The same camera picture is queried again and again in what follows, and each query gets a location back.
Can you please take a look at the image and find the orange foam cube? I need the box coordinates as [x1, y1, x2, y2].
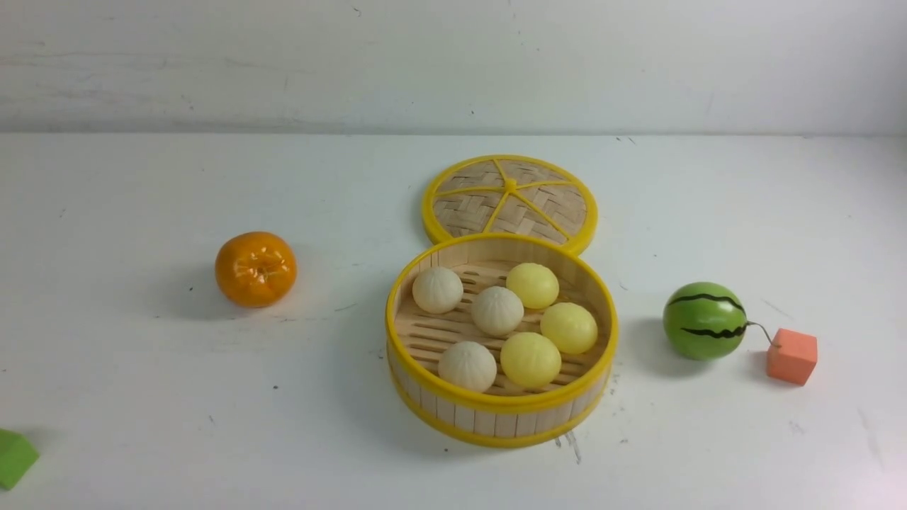
[765, 327, 818, 387]

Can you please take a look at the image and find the green block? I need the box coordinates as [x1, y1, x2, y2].
[0, 429, 40, 491]

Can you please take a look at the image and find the yellow rimmed woven steamer lid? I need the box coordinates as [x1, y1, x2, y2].
[420, 154, 599, 254]

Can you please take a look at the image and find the white bun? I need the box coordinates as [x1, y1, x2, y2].
[411, 267, 464, 315]
[472, 286, 524, 336]
[438, 341, 497, 393]

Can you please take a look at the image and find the yellow rimmed bamboo steamer tray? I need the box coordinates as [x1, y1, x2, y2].
[385, 233, 619, 448]

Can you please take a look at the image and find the green toy watermelon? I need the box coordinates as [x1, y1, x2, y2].
[662, 281, 777, 361]

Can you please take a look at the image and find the yellow bun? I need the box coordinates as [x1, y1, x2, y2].
[506, 263, 560, 310]
[540, 302, 598, 355]
[500, 332, 563, 390]

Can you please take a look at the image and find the orange toy tangerine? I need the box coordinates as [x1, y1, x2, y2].
[214, 230, 298, 309]

